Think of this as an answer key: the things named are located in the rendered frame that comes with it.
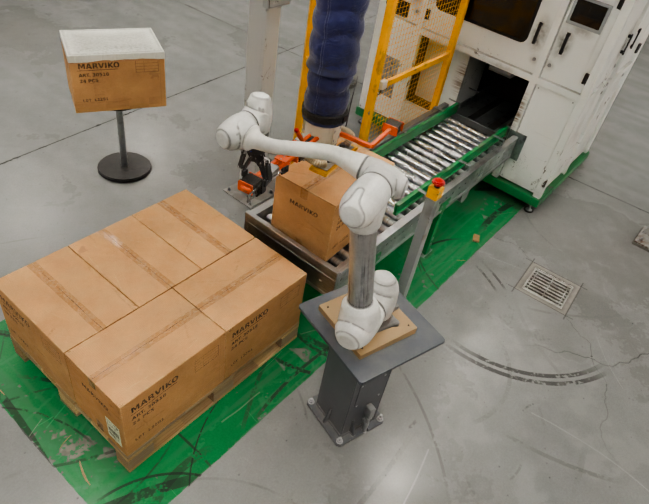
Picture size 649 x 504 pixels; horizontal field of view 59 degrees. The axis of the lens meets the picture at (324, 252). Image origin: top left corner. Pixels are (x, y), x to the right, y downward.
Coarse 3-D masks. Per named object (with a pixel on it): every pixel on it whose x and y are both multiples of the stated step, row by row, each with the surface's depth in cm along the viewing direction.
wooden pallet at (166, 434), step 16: (288, 336) 339; (16, 352) 313; (272, 352) 336; (240, 368) 310; (256, 368) 327; (224, 384) 305; (64, 400) 292; (208, 400) 306; (192, 416) 298; (160, 432) 277; (176, 432) 290; (144, 448) 272; (128, 464) 269
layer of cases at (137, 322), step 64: (64, 256) 297; (128, 256) 304; (192, 256) 311; (256, 256) 318; (64, 320) 267; (128, 320) 273; (192, 320) 278; (256, 320) 295; (64, 384) 278; (128, 384) 247; (192, 384) 277; (128, 448) 261
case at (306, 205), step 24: (336, 144) 340; (336, 168) 321; (288, 192) 311; (312, 192) 301; (336, 192) 304; (288, 216) 321; (312, 216) 309; (336, 216) 302; (312, 240) 318; (336, 240) 319
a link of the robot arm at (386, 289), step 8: (376, 272) 246; (384, 272) 247; (376, 280) 242; (384, 280) 243; (392, 280) 244; (376, 288) 241; (384, 288) 241; (392, 288) 243; (376, 296) 241; (384, 296) 242; (392, 296) 244; (384, 304) 242; (392, 304) 246; (392, 312) 257; (384, 320) 255
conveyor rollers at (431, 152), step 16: (432, 128) 457; (448, 128) 460; (464, 128) 468; (416, 144) 439; (432, 144) 441; (448, 144) 443; (464, 144) 445; (496, 144) 456; (400, 160) 413; (416, 160) 424; (432, 160) 425; (448, 160) 427; (416, 176) 408; (432, 176) 410; (384, 224) 362
